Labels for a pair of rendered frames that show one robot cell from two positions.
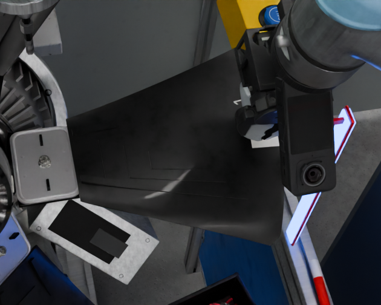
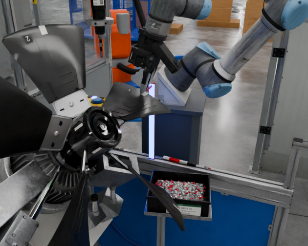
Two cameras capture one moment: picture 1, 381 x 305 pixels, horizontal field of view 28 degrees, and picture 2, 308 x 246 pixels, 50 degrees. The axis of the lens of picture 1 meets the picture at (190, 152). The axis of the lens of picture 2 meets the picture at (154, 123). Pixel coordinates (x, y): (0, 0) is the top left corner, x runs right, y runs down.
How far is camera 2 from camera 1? 0.78 m
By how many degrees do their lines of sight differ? 46
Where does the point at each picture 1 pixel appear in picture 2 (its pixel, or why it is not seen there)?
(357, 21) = not seen: outside the picture
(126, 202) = (136, 115)
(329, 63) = (169, 18)
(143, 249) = (135, 160)
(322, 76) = (167, 27)
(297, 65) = (161, 28)
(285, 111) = (161, 49)
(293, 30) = (157, 16)
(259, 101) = (150, 58)
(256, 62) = (141, 51)
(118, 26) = not seen: hidden behind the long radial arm
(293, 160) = (171, 61)
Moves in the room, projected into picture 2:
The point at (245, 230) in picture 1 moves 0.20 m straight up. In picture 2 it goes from (164, 111) to (165, 50)
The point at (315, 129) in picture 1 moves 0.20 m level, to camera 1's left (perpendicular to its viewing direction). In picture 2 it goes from (168, 52) to (120, 65)
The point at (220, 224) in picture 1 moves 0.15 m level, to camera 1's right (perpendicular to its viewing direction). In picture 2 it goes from (159, 111) to (188, 99)
